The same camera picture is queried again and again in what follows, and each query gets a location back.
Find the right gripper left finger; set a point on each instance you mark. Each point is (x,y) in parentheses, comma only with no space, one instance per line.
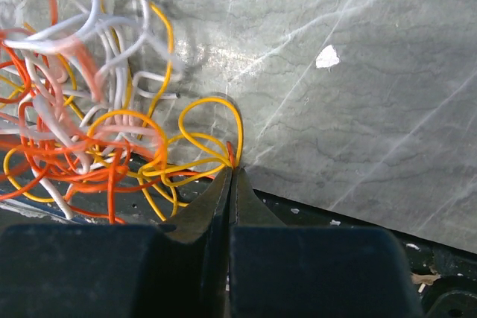
(175,269)

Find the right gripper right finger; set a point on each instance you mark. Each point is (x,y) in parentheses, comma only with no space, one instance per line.
(310,271)

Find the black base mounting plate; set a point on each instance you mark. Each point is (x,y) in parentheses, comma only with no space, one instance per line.
(444,277)

